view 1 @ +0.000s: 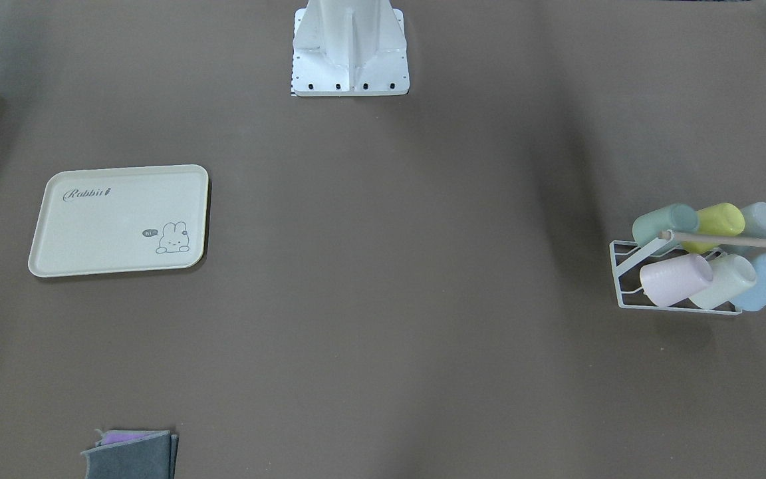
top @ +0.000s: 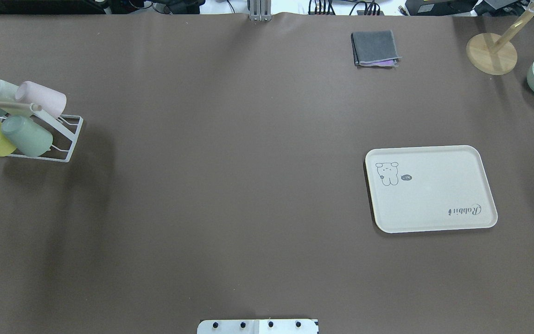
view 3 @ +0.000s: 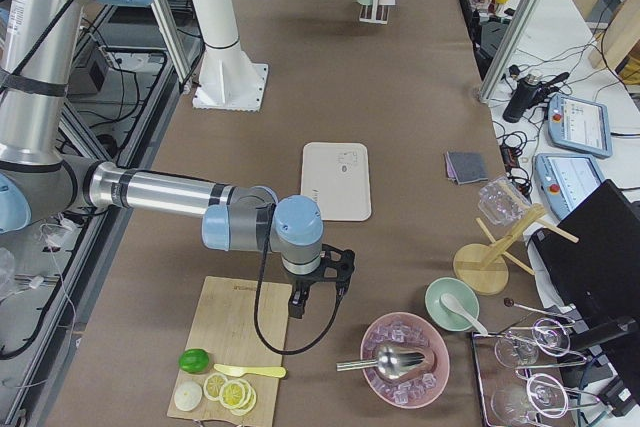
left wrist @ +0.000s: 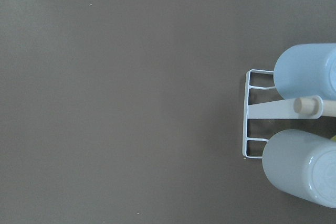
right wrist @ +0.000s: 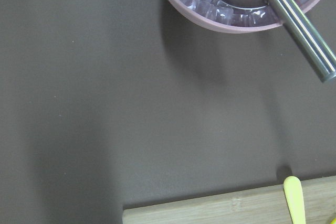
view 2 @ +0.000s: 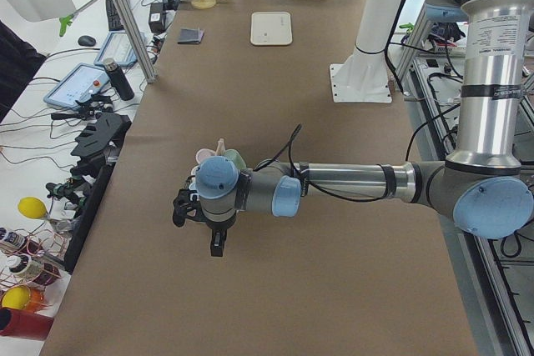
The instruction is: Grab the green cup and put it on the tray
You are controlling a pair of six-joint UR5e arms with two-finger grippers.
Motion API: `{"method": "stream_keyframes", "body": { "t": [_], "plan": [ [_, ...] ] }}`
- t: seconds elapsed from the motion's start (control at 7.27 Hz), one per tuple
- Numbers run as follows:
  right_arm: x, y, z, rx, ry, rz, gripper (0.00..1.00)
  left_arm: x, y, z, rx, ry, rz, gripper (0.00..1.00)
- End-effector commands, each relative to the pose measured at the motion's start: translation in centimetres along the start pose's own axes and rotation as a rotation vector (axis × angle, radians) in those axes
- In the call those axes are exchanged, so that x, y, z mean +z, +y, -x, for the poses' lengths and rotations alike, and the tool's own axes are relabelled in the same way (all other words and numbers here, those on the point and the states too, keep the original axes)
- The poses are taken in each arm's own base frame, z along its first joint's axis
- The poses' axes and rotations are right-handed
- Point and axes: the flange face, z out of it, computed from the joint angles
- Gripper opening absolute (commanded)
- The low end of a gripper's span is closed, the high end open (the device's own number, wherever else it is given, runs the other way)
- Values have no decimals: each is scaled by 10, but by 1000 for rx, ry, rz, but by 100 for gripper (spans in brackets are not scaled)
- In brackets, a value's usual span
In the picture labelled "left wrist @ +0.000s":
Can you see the light blue cup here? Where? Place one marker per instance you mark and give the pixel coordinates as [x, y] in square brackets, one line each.
[305, 70]

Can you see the pale grey-blue cup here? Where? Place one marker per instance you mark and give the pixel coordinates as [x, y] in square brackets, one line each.
[301, 164]

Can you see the white wire cup rack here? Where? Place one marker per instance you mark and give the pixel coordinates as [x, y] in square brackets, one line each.
[304, 108]

